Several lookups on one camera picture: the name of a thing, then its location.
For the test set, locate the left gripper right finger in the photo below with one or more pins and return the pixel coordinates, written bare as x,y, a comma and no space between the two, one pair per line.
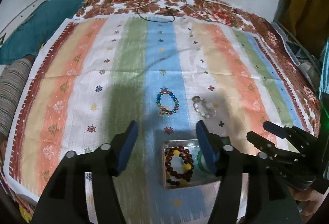
269,199

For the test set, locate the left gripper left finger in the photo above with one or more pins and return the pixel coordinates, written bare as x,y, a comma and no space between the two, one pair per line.
63,199

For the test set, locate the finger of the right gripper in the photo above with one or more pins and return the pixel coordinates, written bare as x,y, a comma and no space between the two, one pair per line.
264,145
281,132

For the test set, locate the jewelry box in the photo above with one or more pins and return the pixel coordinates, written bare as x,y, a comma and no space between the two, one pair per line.
179,166

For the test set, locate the green oval bangle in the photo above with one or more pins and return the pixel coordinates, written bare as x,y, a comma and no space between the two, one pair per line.
200,161

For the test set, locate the light blue dotted fabric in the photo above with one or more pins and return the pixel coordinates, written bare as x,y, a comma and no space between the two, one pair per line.
323,88

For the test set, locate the mustard yellow garment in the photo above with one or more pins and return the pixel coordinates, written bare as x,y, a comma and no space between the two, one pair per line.
307,20

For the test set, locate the striped colourful woven cloth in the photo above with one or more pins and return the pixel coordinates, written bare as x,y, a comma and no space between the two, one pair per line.
94,76

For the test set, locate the striped grey pillow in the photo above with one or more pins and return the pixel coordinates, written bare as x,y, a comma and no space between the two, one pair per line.
13,81

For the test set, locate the teal blanket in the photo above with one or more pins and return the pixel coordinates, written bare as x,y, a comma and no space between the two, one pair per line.
37,29

